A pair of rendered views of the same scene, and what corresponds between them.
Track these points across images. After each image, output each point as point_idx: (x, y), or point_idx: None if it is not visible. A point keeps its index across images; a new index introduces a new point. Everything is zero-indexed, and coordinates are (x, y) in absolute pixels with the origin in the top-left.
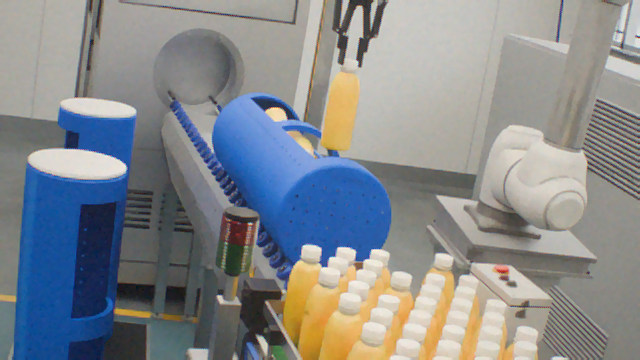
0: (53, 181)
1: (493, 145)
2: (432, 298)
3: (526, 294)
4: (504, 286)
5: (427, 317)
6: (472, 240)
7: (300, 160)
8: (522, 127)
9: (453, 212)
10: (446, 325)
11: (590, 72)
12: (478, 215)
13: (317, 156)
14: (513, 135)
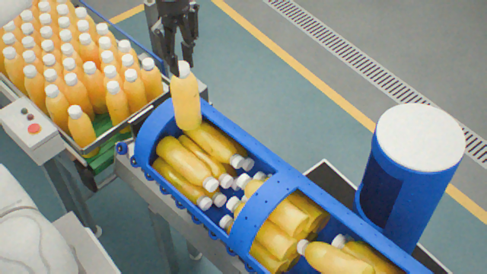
0: None
1: (57, 231)
2: (64, 50)
3: (13, 106)
4: (29, 107)
5: (61, 31)
6: (74, 217)
7: (207, 108)
8: (20, 240)
9: (106, 269)
10: (49, 30)
11: None
12: (77, 261)
13: None
14: (30, 214)
